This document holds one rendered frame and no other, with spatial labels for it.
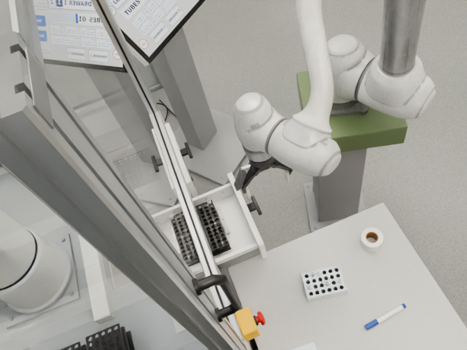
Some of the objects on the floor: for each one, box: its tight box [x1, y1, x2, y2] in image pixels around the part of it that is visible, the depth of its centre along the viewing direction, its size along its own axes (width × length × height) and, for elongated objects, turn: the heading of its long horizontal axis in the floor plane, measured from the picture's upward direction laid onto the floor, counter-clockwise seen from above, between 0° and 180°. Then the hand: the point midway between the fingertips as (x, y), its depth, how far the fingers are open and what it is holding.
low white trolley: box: [227, 203, 467, 350], centre depth 165 cm, size 58×62×76 cm
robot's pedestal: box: [299, 98, 367, 233], centre depth 207 cm, size 30×30×76 cm
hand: (267, 186), depth 143 cm, fingers open, 13 cm apart
